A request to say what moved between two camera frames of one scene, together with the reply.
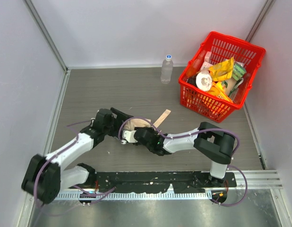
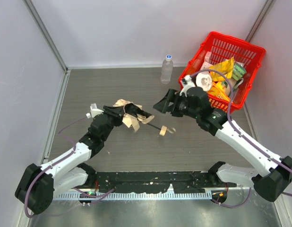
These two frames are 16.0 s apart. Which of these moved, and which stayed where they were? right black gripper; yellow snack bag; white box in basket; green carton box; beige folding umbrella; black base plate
Moved: beige folding umbrella; right black gripper
Stayed: white box in basket; yellow snack bag; black base plate; green carton box
